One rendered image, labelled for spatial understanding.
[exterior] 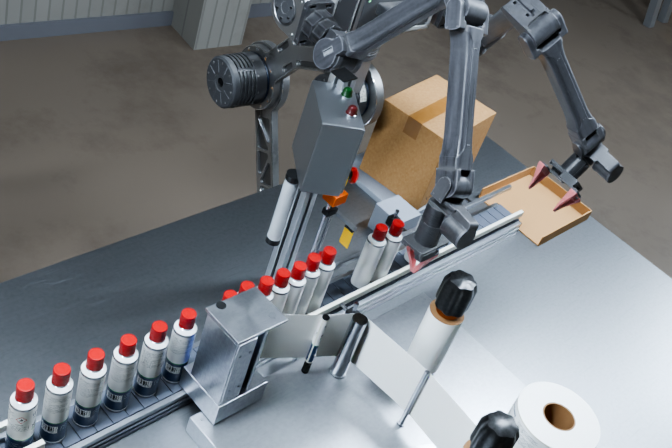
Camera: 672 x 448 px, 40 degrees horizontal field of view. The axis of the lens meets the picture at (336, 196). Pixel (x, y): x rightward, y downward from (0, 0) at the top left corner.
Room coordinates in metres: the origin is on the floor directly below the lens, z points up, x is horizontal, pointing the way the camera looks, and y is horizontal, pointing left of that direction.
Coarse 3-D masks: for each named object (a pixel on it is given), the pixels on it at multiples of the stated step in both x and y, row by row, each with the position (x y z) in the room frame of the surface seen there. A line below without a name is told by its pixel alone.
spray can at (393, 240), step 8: (392, 224) 1.92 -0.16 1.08; (400, 224) 1.93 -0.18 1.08; (392, 232) 1.92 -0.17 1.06; (400, 232) 1.92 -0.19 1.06; (392, 240) 1.91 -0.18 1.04; (400, 240) 1.92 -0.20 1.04; (384, 248) 1.91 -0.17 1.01; (392, 248) 1.91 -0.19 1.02; (384, 256) 1.91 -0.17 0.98; (392, 256) 1.91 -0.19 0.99; (384, 264) 1.91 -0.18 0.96; (376, 272) 1.91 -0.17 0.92; (384, 272) 1.91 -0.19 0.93; (376, 280) 1.91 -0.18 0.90
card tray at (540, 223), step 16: (512, 176) 2.69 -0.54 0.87; (528, 176) 2.78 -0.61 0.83; (512, 192) 2.65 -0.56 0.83; (528, 192) 2.68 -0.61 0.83; (544, 192) 2.72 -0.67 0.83; (560, 192) 2.72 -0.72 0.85; (512, 208) 2.55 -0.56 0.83; (528, 208) 2.59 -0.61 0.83; (544, 208) 2.62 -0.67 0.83; (576, 208) 2.68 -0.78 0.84; (528, 224) 2.50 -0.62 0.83; (544, 224) 2.53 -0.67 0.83; (560, 224) 2.56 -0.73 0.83; (576, 224) 2.59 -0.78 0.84; (544, 240) 2.43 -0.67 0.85
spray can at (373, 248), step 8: (384, 224) 1.90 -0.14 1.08; (376, 232) 1.88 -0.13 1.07; (384, 232) 1.88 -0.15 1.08; (368, 240) 1.88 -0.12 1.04; (376, 240) 1.87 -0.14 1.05; (384, 240) 1.89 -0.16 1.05; (368, 248) 1.87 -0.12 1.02; (376, 248) 1.86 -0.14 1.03; (360, 256) 1.88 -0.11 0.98; (368, 256) 1.86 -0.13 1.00; (376, 256) 1.87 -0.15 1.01; (360, 264) 1.87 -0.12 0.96; (368, 264) 1.86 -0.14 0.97; (376, 264) 1.88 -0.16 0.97; (360, 272) 1.87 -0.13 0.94; (368, 272) 1.87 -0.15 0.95; (352, 280) 1.87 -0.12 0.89; (360, 280) 1.86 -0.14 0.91; (368, 280) 1.87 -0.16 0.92
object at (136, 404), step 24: (480, 216) 2.38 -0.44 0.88; (504, 216) 2.43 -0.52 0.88; (408, 264) 2.04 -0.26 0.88; (336, 288) 1.84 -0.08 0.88; (336, 312) 1.77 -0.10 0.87; (192, 360) 1.44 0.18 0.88; (168, 384) 1.35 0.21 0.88; (72, 408) 1.21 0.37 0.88; (144, 408) 1.27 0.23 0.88; (72, 432) 1.15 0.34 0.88; (96, 432) 1.17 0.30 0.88
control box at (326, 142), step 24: (312, 96) 1.76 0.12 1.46; (336, 96) 1.77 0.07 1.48; (312, 120) 1.71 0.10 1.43; (336, 120) 1.67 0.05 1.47; (360, 120) 1.71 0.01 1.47; (312, 144) 1.66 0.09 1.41; (336, 144) 1.66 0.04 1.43; (312, 168) 1.65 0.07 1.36; (336, 168) 1.67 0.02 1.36; (312, 192) 1.65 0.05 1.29; (336, 192) 1.67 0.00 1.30
